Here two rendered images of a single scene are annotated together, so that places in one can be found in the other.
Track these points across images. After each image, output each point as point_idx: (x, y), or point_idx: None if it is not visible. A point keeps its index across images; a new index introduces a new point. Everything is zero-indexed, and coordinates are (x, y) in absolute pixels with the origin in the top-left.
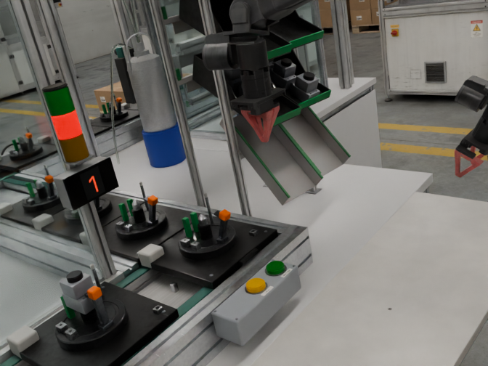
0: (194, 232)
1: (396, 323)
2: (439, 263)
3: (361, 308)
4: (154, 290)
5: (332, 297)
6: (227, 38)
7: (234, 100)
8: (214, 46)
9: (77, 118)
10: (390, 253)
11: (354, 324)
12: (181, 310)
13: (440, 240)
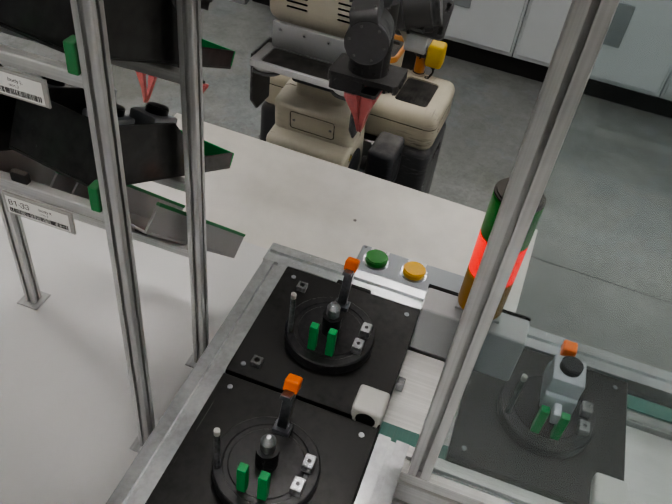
0: (315, 350)
1: (375, 217)
2: (275, 185)
3: (357, 238)
4: (404, 416)
5: (341, 259)
6: (383, 2)
7: (393, 84)
8: (385, 20)
9: None
10: (253, 217)
11: (382, 242)
12: None
13: (228, 181)
